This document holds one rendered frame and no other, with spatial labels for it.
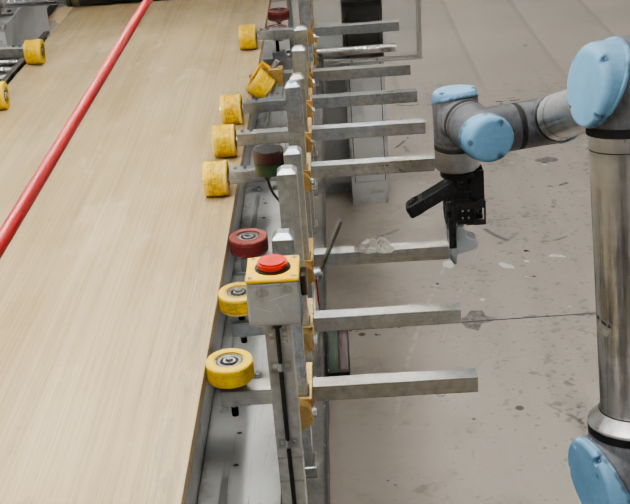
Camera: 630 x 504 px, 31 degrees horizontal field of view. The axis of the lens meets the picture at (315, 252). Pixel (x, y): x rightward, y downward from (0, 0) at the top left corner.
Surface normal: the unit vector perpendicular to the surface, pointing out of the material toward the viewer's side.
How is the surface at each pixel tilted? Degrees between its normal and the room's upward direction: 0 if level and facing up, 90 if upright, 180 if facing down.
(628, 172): 82
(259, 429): 0
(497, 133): 90
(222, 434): 0
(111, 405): 0
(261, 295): 90
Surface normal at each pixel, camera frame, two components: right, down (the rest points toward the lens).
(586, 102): -0.97, 0.05
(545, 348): -0.07, -0.90
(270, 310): 0.00, 0.43
